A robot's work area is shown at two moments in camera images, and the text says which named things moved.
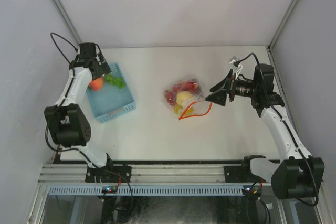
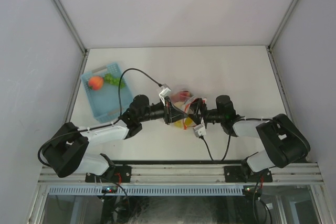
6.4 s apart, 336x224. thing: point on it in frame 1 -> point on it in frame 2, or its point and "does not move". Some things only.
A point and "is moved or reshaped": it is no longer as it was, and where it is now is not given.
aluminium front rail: x=60 y=173 does not move
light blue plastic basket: x=110 y=102 does not move
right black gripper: x=220 y=97 -> x=196 y=105
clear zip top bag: x=186 y=98 is moved or reshaped
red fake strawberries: x=188 y=86 -> x=182 y=95
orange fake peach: x=96 y=84 does not move
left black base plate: x=108 y=173 does not move
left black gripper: x=103 y=68 -> x=171 y=113
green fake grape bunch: x=118 y=81 does not move
